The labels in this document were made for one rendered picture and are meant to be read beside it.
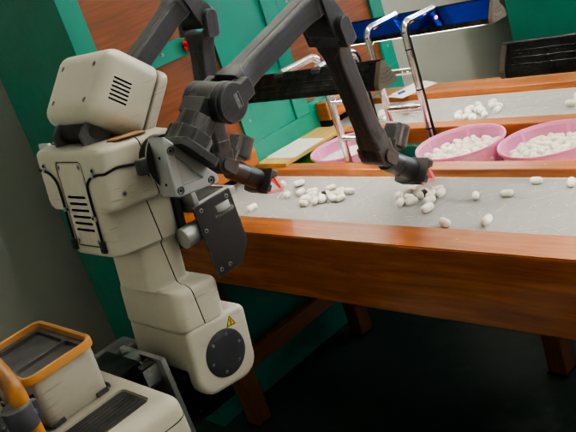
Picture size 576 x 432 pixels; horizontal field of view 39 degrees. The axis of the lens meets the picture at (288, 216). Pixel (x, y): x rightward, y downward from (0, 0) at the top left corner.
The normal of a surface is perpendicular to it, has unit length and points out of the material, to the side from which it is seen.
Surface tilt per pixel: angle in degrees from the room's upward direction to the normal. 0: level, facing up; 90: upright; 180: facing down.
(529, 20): 90
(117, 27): 90
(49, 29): 90
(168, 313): 82
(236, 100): 98
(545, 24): 90
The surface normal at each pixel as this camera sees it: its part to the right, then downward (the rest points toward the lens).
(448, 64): 0.68, 0.04
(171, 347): -0.71, 0.32
